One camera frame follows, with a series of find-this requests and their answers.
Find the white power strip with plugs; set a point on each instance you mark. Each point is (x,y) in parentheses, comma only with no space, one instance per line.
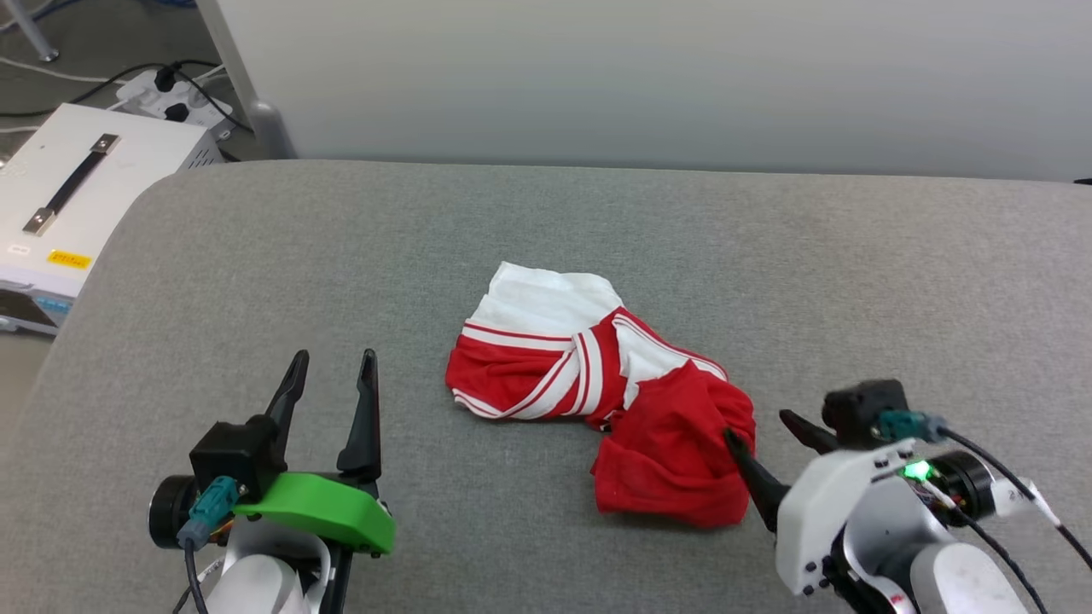
(149,94)

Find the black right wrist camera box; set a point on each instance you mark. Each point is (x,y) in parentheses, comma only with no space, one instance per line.
(862,409)

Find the slanted grey metal leg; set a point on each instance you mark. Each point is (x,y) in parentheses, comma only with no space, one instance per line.
(30,30)

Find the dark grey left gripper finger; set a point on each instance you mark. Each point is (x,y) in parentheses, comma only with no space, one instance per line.
(365,418)
(290,392)

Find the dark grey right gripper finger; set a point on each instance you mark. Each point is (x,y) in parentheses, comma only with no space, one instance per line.
(755,482)
(806,431)

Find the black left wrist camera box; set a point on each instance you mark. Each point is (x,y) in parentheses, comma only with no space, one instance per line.
(239,452)

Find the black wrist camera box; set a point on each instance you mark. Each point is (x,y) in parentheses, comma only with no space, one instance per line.
(239,452)
(862,409)

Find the red and white garment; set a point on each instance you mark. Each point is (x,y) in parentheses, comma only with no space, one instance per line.
(665,460)

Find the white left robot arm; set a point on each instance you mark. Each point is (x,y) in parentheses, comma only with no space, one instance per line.
(256,588)

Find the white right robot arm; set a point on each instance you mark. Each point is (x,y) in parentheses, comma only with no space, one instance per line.
(964,580)

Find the grey metal frame leg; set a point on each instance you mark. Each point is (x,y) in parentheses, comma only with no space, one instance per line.
(249,94)

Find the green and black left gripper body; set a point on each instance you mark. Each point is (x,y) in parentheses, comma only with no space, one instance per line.
(324,512)

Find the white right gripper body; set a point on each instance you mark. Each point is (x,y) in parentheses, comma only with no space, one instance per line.
(823,503)

